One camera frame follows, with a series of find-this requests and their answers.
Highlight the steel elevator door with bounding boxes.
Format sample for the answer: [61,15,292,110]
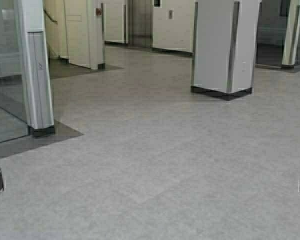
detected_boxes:
[129,0,153,49]

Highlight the elevator call button panel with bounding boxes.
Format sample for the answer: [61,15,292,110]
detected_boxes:
[168,9,173,20]

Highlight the white square pillar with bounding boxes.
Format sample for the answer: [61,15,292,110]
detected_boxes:
[190,0,262,101]

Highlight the black floor indicator display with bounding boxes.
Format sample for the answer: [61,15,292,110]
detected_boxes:
[153,0,161,7]

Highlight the red fire alarm box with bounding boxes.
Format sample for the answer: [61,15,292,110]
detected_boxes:
[95,8,103,16]

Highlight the white wall outlet plate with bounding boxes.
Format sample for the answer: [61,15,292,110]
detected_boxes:
[242,61,247,72]

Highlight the glass partition metal post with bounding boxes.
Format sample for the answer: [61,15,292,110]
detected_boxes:
[15,0,55,138]

